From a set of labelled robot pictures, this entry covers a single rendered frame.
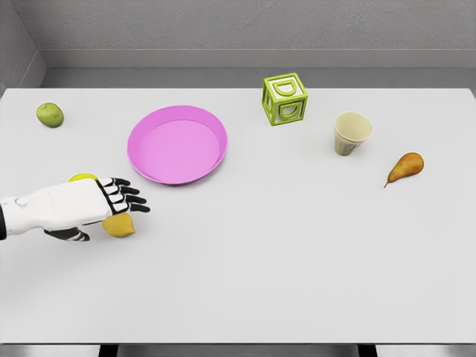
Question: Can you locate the beige ribbed cup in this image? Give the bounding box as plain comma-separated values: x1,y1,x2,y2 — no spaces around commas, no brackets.
333,112,374,157

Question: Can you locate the pink round plate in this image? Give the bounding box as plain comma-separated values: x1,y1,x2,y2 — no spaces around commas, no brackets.
126,105,228,186

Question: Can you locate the green letter block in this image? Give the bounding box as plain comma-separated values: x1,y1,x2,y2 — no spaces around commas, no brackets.
262,72,309,127

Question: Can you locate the yellow-green round fruit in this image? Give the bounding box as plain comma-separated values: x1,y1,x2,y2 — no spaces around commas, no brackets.
68,173,100,184

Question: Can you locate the brown pear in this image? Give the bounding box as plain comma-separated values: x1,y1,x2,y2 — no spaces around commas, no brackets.
383,152,425,189

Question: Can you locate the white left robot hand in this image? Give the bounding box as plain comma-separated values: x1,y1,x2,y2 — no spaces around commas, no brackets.
36,177,151,242

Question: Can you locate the yellow lemon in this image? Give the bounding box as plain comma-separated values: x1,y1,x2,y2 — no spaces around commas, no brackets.
101,212,136,239

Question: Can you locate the green apple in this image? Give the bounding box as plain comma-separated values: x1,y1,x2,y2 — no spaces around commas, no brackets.
36,102,65,129

